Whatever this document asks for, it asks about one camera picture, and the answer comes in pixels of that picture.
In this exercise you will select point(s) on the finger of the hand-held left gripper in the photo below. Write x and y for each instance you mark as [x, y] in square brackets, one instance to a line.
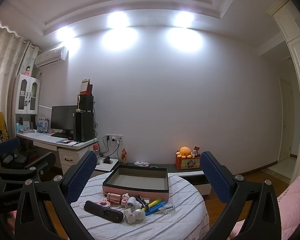
[7, 145]
[43, 160]

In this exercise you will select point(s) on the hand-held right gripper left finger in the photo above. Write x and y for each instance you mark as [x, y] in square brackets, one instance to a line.
[81, 175]

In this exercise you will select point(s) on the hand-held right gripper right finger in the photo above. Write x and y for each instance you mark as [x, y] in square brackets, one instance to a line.
[215, 177]

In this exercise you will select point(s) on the pink block toy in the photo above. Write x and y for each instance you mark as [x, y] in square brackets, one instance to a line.
[103, 203]

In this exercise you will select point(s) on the rose gold cylinder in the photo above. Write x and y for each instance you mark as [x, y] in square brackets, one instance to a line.
[114, 198]

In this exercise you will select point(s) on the black remote control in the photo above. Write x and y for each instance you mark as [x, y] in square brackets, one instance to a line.
[102, 211]

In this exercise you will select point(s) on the pink white plush toy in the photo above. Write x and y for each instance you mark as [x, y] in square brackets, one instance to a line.
[125, 200]

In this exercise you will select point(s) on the pink storage box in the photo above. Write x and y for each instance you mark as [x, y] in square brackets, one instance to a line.
[137, 180]

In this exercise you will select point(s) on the clear glass bottle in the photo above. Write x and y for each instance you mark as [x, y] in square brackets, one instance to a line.
[166, 208]

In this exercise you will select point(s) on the white plug adapter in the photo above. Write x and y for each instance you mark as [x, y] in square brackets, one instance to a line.
[133, 203]

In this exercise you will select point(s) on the black hair clip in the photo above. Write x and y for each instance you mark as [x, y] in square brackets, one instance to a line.
[140, 200]

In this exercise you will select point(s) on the yellow highlighter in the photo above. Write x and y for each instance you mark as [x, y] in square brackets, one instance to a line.
[153, 203]

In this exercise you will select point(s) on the white figurine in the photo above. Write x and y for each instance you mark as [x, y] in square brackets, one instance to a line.
[135, 216]

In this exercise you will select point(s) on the blue comb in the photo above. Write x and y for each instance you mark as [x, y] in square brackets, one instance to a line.
[153, 209]

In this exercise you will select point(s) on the white desk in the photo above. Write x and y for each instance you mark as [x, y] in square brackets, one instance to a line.
[44, 140]

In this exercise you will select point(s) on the yellow cloth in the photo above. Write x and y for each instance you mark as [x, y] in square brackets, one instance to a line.
[3, 122]

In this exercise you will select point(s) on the pink quilt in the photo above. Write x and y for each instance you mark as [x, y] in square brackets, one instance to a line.
[11, 220]
[295, 197]

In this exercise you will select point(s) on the red-capped water bottle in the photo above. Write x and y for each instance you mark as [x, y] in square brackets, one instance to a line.
[96, 152]

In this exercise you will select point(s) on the red toy box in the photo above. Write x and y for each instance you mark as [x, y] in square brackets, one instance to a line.
[188, 163]

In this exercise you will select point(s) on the mouse pad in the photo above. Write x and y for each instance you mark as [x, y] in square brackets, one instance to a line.
[67, 142]

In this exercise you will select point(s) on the black webcam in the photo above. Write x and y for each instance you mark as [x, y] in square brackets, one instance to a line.
[107, 160]

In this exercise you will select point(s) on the black keyboard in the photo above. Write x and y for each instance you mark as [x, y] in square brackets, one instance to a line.
[59, 135]

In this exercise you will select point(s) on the blue packet box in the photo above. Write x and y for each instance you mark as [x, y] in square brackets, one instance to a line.
[42, 126]

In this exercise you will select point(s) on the orange octopus plush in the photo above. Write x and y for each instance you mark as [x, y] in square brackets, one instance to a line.
[185, 152]

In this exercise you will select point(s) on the black monitor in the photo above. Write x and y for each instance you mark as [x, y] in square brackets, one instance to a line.
[62, 118]

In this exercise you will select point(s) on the orange figurine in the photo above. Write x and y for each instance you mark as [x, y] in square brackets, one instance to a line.
[124, 157]

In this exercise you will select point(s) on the black computer tower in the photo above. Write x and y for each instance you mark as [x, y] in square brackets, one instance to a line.
[83, 127]

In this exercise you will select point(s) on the white glass-door cabinet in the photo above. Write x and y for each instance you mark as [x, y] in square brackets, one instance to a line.
[27, 95]

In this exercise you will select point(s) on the white plastic packet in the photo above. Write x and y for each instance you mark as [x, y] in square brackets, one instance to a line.
[141, 163]

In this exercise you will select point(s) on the black speaker box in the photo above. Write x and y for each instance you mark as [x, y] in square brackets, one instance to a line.
[86, 103]

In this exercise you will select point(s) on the pink doll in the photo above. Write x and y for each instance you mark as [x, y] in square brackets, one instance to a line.
[27, 71]

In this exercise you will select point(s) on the beige curtain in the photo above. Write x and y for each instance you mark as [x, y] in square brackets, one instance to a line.
[4, 67]

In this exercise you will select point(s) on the white air conditioner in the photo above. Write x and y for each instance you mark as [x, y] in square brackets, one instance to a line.
[49, 56]

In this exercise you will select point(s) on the wall socket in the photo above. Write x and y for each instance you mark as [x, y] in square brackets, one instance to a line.
[114, 138]

